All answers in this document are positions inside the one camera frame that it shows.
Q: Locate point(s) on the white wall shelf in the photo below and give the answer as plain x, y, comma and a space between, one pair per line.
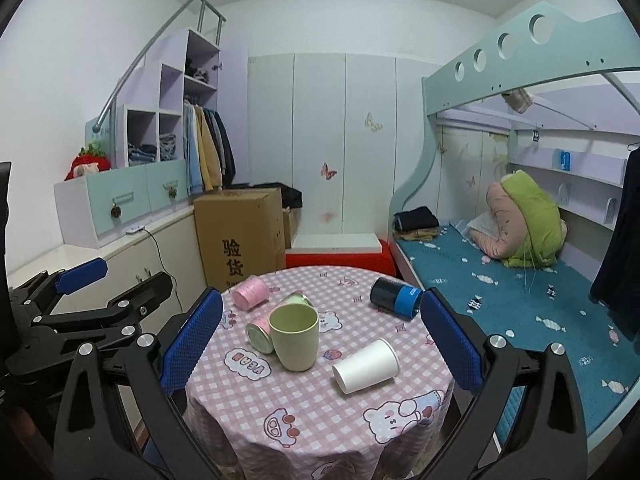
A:
590, 175

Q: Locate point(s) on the dark blue cup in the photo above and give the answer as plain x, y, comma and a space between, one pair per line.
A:
395, 299

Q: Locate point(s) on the pink cup with green base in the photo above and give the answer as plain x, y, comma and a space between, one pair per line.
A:
257, 337

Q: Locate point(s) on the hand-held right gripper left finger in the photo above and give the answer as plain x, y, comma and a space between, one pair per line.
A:
192, 342

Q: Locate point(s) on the low white cabinet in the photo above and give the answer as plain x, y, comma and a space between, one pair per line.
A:
115, 255

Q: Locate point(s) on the blue patterned bed sheet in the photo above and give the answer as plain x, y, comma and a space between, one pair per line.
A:
500, 300

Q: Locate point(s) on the yellow hanging jacket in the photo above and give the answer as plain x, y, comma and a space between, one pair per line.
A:
207, 155

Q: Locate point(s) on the pink checked tablecloth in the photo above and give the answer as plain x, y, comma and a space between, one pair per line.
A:
300, 410

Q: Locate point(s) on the white wardrobe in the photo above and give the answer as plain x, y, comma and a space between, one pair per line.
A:
320, 110

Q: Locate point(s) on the small green cup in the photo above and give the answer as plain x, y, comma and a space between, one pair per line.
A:
298, 301

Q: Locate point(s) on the light blue hanging shirt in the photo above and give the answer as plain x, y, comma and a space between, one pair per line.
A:
189, 150

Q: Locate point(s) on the white pillow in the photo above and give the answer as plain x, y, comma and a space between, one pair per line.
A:
480, 227

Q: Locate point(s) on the dark clothes pile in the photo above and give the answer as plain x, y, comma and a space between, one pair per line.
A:
197, 72

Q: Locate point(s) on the folded jeans pile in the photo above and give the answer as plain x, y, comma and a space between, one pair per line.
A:
150, 152

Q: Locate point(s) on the metal handrail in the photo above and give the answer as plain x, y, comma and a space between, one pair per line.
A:
150, 42

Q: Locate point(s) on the dark folded clothes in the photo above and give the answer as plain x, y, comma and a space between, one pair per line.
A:
415, 217

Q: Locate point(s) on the tan folded clothes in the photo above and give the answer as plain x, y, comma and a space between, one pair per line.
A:
417, 236

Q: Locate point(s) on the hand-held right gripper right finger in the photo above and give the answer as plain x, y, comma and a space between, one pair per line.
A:
450, 342

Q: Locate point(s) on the plain pink cup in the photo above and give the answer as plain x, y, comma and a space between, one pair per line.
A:
250, 294

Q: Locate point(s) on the blue can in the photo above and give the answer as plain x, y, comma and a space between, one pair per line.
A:
565, 160

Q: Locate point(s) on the small white device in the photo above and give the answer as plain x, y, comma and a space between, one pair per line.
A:
135, 229

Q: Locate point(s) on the teal bunk bed frame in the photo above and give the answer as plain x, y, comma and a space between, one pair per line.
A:
480, 75

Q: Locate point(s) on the large green cup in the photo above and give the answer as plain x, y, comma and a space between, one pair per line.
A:
294, 342

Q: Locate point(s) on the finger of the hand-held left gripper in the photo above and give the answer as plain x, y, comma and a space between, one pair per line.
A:
152, 290
80, 272

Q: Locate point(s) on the dark hanging jacket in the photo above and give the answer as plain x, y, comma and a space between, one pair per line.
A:
226, 150

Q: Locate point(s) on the red stool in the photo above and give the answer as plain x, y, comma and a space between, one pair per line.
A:
340, 262

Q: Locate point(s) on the butterfly sticker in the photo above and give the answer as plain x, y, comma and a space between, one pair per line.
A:
371, 122
328, 171

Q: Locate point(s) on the large cardboard box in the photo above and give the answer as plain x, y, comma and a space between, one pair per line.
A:
240, 235

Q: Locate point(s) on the teal drawer cabinet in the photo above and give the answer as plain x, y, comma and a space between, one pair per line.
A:
125, 195

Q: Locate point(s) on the white paper cup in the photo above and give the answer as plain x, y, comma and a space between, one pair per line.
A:
365, 372

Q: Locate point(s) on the black bag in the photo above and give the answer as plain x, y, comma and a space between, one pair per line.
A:
285, 194

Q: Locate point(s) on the purple stair cabinet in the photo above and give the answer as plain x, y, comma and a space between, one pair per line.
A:
172, 85

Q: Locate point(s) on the dark hanging garment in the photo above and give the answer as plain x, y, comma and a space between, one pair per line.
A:
620, 260

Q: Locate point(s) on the red plush toy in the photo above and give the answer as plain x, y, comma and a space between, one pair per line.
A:
90, 162

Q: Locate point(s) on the green pink rolled blanket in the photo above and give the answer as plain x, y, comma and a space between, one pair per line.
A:
535, 220

